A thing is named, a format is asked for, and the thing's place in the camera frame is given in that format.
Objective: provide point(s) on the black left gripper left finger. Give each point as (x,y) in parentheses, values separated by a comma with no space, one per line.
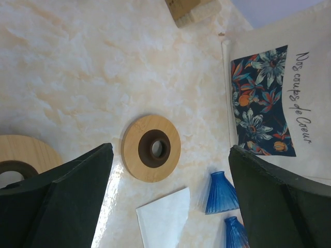
(60,207)

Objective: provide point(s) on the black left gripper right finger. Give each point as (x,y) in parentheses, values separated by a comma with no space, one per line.
(279,208)

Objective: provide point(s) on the blue glass dripper cone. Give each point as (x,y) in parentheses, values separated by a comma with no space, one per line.
(222,195)
(235,233)

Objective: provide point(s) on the white paper coffee filter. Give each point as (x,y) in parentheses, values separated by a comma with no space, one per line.
(162,221)

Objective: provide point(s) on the wooden dripper stand brown collar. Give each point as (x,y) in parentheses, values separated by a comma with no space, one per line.
(151,148)

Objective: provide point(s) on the cream tote bag floral print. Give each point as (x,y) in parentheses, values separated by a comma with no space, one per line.
(277,80)

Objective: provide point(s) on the kitchen cleaning pads pack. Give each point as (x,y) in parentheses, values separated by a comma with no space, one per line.
(186,12)

